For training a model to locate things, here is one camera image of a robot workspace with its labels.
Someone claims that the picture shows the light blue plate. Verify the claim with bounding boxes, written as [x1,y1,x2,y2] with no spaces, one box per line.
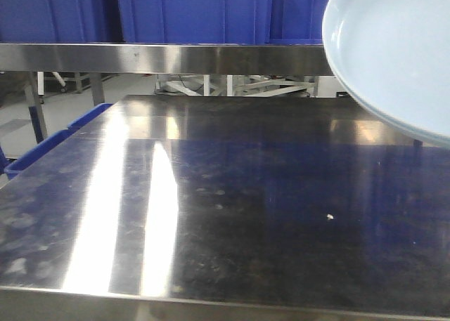
[326,56,449,148]
[322,0,449,136]

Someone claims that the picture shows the steel shelf leg left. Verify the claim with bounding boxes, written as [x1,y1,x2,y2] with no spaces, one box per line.
[89,73,105,106]

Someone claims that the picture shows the blue plastic crate centre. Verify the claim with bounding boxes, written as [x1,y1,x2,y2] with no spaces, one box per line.
[118,0,271,45]

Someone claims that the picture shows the blue plastic crate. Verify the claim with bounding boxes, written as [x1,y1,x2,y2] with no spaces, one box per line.
[1,0,122,44]
[268,0,328,45]
[118,0,271,45]

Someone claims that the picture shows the blue plastic crate right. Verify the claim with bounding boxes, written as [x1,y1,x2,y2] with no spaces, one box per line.
[268,0,328,45]

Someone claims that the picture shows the blue low side crate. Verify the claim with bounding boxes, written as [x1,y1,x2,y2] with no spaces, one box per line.
[4,103,113,181]

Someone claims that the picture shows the blue plastic crate left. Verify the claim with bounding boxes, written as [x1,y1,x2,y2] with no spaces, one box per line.
[1,0,122,44]

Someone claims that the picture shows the white metal frame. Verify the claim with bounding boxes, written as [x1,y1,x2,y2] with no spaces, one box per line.
[155,74,319,98]

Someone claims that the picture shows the stainless steel shelf rail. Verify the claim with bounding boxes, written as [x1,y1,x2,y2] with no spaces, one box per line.
[1,44,332,76]

